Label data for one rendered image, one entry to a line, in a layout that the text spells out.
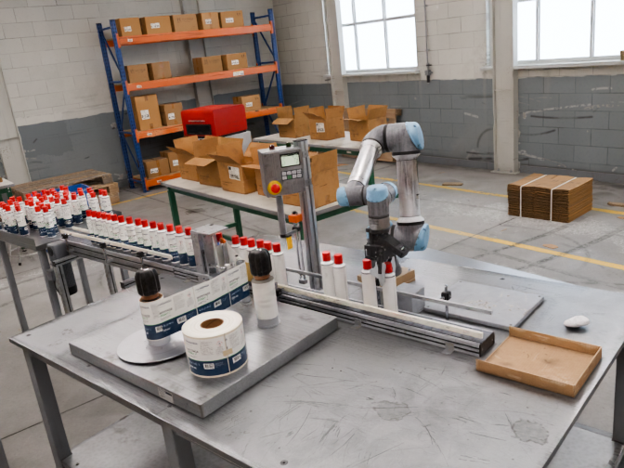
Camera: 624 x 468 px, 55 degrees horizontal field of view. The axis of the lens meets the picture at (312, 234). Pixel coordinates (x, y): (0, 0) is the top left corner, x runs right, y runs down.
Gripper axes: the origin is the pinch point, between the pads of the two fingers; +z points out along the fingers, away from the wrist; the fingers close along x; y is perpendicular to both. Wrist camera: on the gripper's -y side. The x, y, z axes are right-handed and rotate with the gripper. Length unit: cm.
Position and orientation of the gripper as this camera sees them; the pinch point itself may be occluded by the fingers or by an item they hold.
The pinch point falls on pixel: (388, 279)
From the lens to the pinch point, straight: 221.1
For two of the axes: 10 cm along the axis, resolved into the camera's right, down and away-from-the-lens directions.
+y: -7.6, -1.2, 6.4
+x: -6.4, 3.0, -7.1
